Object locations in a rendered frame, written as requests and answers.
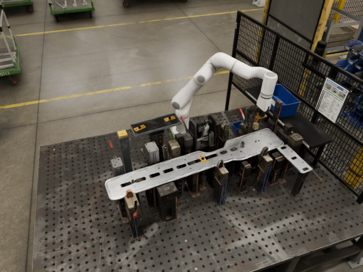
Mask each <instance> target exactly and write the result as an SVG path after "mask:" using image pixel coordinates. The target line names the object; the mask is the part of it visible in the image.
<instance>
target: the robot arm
mask: <svg viewBox="0 0 363 272"><path fill-rule="evenodd" d="M221 67H222V68H224V69H226V70H228V71H230V72H232V73H234V74H236V75H238V76H240V77H242V78H244V79H247V80H248V79H251V78H261V79H263V83H262V87H261V91H260V95H259V97H258V100H257V106H258V107H259V114H258V115H261V116H260V117H264V116H265V113H269V110H270V108H271V102H272V96H273V92H274V88H275V84H276V82H277V80H278V76H277V75H276V74H275V73H274V72H272V71H270V70H268V69H266V68H263V67H250V66H248V65H246V64H244V63H242V62H241V61H239V60H237V59H235V58H233V57H231V56H229V55H227V54H225V53H222V52H219V53H216V54H215V55H213V56H212V57H211V58H210V59H209V60H208V61H207V62H206V63H205V64H204V65H203V66H202V67H201V69H200V70H199V71H198V72H197V73H196V74H195V75H194V76H193V78H192V79H191V80H190V81H189V82H188V83H187V84H186V85H185V87H183V88H182V89H181V90H180V91H179V92H178V93H177V94H176V95H175V96H174V97H173V99H172V102H171V103H172V106H173V108H175V109H176V115H177V116H178V117H179V119H180V120H181V121H182V119H181V116H183V117H184V120H185V124H186V127H187V128H188V129H189V110H190V107H191V104H192V100H193V96H194V95H195V93H196V92H197V91H198V90H199V89H200V88H201V87H202V86H204V85H205V84H206V83H207V82H208V81H209V80H210V78H211V77H212V76H213V75H214V73H215V72H216V71H217V70H218V69H219V68H221ZM185 130H186V128H185V126H184V123H183V122H182V124H181V125H177V126H174V127H173V128H172V132H173V133H174V134H177V133H181V134H183V133H186V131H185Z"/></svg>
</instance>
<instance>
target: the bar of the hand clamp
mask: <svg viewBox="0 0 363 272"><path fill-rule="evenodd" d="M250 113H252V110H251V108H250V107H248V108H245V121H244V124H245V125H246V124H248V126H247V127H249V126H250Z"/></svg>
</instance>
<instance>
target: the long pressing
mask: <svg viewBox="0 0 363 272"><path fill-rule="evenodd" d="M258 140H259V141H258ZM242 141H244V143H245V145H244V147H243V148H242V147H240V143H241V142H242ZM255 141H256V142H255ZM270 144H271V145H270ZM282 145H284V142H283V141H282V140H281V139H280V138H279V137H278V136H277V135H276V134H274V133H273V132H272V131H271V130H270V129H269V128H265V129H262V130H258V131H255V132H252V133H249V134H246V135H242V136H239V137H236V138H233V139H230V140H227V141H226V142H225V145H224V147H223V148H221V149H218V150H215V151H212V152H203V151H195V152H192V153H189V154H186V155H182V156H180V157H177V158H173V159H170V160H167V161H163V162H160V163H158V164H155V165H151V166H148V167H145V168H141V169H138V170H136V171H133V172H129V173H126V174H123V175H119V176H116V177H114V178H110V179H107V180H106V182H105V188H106V191H107V194H108V196H109V199H110V200H111V201H117V200H120V199H123V198H124V196H125V195H126V191H127V190H128V189H131V190H132V193H135V194H137V193H140V192H143V191H146V190H148V189H151V188H155V187H158V186H160V185H163V184H166V183H169V182H172V181H175V180H178V179H181V178H184V177H186V176H189V175H192V174H196V173H198V172H201V171H204V170H207V169H210V168H213V167H216V165H217V162H218V160H219V159H223V161H224V162H223V163H224V164H225V163H227V162H230V161H241V160H245V159H248V158H251V157H254V156H256V155H259V154H260V152H261V150H262V148H263V147H264V146H267V147H268V150H267V152H268V151H271V150H273V149H276V148H277V147H279V146H282ZM234 147H235V148H236V149H237V150H235V151H231V150H230V149H231V148H234ZM222 151H226V152H227V153H225V154H220V152H222ZM213 154H216V155H217V157H214V158H210V159H207V162H206V163H204V164H203V163H202V161H201V162H198V163H195V164H192V165H188V164H187V163H188V162H191V161H195V160H198V159H199V157H198V156H199V155H203V156H204V157H207V156H209V155H213ZM183 164H186V167H183V168H180V169H177V166H179V165H183ZM170 168H172V169H173V171H171V172H168V173H164V172H163V171H164V170H167V169H170ZM155 173H159V174H160V175H159V176H155V177H153V178H150V175H152V174H155ZM143 177H145V178H146V180H144V181H141V182H135V183H131V185H129V186H126V187H121V185H122V184H124V183H127V182H131V180H132V179H134V181H135V180H137V179H140V178H143Z"/></svg>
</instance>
